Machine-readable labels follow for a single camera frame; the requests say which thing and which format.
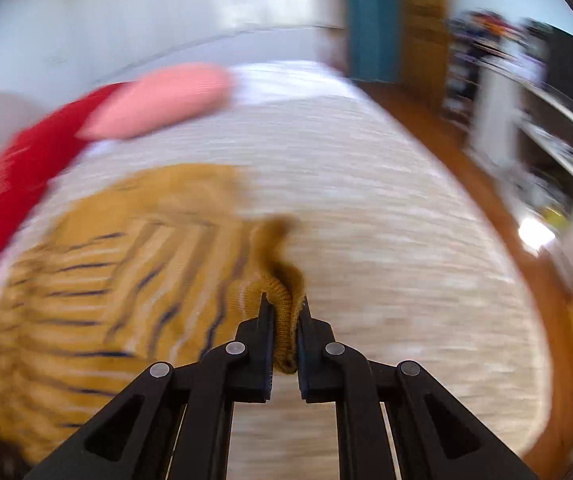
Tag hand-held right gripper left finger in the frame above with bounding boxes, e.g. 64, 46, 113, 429
25, 292, 276, 480

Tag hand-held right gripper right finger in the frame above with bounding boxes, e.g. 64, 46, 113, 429
296, 295, 540, 480

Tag yellow striped knit sweater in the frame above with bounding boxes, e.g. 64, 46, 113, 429
0, 162, 309, 466

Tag beige knit blanket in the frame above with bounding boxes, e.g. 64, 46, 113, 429
0, 91, 553, 480

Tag pink pillow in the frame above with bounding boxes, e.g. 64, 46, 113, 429
76, 62, 237, 142

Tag white bed sheet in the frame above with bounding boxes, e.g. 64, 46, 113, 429
226, 60, 362, 107

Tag red cloth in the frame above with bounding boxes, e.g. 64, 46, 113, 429
0, 82, 132, 311

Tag white shelf rack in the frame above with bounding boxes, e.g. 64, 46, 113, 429
466, 35, 573, 281

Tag teal door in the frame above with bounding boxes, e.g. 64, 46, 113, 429
345, 0, 403, 84

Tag wooden cabinet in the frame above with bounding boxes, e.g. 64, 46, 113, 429
399, 0, 453, 111

